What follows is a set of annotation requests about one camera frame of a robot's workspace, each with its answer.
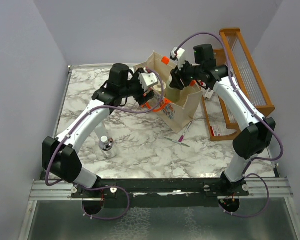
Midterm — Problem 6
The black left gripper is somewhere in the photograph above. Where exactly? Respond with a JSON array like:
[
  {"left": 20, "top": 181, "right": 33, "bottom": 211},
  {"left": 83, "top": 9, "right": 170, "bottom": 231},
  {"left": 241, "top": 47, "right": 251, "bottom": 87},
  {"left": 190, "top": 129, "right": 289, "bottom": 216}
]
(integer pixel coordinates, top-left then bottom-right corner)
[{"left": 120, "top": 68, "right": 155, "bottom": 105}]

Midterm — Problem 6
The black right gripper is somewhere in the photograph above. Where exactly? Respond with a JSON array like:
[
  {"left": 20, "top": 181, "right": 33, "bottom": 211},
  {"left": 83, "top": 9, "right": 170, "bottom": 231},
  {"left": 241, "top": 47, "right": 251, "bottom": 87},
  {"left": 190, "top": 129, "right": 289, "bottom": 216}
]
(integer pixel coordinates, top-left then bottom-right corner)
[{"left": 170, "top": 57, "right": 204, "bottom": 90}]

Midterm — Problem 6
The cream floral canvas bag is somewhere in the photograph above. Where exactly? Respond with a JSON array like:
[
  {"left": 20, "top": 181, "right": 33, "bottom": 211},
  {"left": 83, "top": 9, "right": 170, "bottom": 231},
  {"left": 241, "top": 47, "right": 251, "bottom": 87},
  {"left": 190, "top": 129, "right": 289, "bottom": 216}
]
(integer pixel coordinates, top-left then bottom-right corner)
[{"left": 134, "top": 51, "right": 203, "bottom": 133}]

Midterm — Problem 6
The green bottle white cap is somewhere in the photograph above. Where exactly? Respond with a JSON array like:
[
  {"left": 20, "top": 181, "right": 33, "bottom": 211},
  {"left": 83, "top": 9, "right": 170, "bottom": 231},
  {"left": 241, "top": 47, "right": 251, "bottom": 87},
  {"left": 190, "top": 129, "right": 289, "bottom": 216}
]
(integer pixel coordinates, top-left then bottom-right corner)
[{"left": 165, "top": 76, "right": 182, "bottom": 103}]

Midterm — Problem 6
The beige bottle beige cap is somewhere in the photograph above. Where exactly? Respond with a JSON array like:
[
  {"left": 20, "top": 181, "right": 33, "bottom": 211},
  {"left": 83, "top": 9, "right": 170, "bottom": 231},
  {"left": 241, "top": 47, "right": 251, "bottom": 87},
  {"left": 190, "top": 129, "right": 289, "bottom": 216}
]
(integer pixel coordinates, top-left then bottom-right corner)
[{"left": 152, "top": 82, "right": 166, "bottom": 94}]

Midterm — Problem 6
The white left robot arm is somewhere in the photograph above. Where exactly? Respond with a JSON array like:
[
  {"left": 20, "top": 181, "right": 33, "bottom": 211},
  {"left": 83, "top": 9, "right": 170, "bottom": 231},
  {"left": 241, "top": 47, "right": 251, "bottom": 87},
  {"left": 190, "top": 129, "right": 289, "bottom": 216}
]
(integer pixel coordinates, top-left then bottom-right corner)
[{"left": 42, "top": 63, "right": 161, "bottom": 198}]

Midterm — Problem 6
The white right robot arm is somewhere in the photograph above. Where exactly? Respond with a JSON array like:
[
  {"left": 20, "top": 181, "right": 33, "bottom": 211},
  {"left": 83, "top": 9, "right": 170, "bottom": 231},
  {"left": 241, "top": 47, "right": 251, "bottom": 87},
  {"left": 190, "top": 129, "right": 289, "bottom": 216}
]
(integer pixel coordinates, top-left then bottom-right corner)
[{"left": 169, "top": 44, "right": 276, "bottom": 196}]

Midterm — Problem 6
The small white box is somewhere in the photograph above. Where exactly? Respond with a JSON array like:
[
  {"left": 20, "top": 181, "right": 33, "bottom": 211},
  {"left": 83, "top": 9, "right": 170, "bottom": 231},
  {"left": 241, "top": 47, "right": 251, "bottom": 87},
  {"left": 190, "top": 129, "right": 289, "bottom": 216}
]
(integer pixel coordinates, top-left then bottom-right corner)
[{"left": 204, "top": 88, "right": 215, "bottom": 101}]

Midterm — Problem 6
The pink white pen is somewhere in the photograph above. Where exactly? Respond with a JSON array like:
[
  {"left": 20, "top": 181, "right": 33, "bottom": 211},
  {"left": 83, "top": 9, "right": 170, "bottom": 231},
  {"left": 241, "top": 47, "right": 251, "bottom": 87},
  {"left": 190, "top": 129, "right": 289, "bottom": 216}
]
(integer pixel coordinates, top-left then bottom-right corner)
[{"left": 178, "top": 121, "right": 193, "bottom": 143}]

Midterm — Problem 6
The silver chrome bottle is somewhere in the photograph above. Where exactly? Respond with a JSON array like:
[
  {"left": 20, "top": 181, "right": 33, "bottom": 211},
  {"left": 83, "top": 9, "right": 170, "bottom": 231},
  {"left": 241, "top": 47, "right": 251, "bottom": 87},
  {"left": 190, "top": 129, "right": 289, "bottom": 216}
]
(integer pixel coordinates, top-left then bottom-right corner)
[{"left": 99, "top": 135, "right": 117, "bottom": 159}]

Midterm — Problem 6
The wooden rack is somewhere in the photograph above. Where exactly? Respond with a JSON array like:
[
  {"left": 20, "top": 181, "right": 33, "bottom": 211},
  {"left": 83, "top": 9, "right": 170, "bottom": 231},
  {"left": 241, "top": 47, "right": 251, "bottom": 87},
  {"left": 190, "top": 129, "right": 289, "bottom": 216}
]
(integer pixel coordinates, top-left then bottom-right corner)
[{"left": 219, "top": 28, "right": 275, "bottom": 117}]

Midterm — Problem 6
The silver pen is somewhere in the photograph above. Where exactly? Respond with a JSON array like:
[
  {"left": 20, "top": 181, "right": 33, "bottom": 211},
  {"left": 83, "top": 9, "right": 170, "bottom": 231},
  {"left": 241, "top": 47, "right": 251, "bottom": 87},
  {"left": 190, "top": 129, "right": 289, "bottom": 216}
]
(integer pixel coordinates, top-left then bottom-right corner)
[{"left": 164, "top": 137, "right": 190, "bottom": 148}]

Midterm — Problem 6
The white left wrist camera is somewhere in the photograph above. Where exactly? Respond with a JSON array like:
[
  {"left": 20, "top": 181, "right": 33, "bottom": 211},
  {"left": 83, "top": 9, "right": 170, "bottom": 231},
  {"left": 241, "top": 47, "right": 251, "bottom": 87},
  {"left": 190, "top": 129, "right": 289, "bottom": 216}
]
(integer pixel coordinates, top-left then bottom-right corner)
[{"left": 138, "top": 67, "right": 159, "bottom": 92}]

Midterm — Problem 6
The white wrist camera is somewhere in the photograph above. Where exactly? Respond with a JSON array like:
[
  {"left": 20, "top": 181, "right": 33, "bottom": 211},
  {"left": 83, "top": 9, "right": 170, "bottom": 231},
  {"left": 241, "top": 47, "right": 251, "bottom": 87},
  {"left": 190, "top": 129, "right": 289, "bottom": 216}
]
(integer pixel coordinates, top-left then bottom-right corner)
[
  {"left": 138, "top": 67, "right": 159, "bottom": 92},
  {"left": 169, "top": 47, "right": 186, "bottom": 71}
]

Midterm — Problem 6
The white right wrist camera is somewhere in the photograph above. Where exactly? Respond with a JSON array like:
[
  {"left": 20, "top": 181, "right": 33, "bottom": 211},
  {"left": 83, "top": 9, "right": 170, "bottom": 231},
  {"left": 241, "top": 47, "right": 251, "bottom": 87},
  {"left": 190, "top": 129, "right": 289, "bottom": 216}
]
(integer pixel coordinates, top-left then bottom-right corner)
[{"left": 169, "top": 47, "right": 186, "bottom": 71}]

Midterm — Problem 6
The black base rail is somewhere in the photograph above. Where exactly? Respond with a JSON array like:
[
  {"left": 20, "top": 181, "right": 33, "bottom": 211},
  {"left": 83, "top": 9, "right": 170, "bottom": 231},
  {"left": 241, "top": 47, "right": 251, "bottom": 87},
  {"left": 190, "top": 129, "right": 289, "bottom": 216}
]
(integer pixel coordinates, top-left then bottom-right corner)
[{"left": 71, "top": 178, "right": 249, "bottom": 209}]

